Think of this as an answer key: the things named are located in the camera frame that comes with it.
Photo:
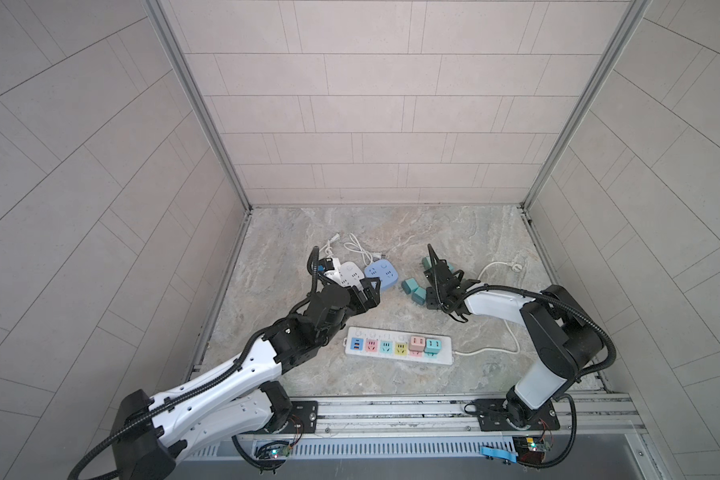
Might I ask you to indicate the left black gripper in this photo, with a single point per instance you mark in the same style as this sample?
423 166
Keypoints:
374 296

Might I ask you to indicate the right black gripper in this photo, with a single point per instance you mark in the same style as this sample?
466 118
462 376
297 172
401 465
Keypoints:
430 291

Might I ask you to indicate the teal plug adapter small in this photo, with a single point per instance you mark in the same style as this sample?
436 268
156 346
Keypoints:
433 346

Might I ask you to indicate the pink plug adapter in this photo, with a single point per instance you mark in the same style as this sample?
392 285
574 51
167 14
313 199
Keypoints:
417 344

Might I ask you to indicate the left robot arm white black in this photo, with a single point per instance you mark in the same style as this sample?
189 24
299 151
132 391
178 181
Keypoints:
151 435

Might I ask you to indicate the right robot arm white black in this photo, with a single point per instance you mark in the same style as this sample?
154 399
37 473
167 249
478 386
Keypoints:
568 343

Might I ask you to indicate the teal plug adapter upper middle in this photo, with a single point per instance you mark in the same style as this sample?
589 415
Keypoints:
409 286

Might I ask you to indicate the blue square power socket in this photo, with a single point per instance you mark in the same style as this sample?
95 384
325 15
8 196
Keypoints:
384 271

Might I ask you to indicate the white square power socket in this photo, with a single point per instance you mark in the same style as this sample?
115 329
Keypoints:
347 274

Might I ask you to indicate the white long power strip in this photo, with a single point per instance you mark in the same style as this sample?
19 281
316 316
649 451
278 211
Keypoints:
393 345

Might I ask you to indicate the blue tape piece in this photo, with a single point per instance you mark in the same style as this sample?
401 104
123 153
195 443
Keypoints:
506 456

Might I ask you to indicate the right circuit board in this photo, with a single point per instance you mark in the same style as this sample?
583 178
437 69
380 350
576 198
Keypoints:
533 450

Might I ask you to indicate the circuit board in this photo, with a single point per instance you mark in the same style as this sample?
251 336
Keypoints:
533 450
273 454

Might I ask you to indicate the left circuit board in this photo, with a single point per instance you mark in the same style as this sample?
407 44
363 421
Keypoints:
273 454

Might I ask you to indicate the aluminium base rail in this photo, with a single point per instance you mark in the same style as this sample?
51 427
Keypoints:
429 427

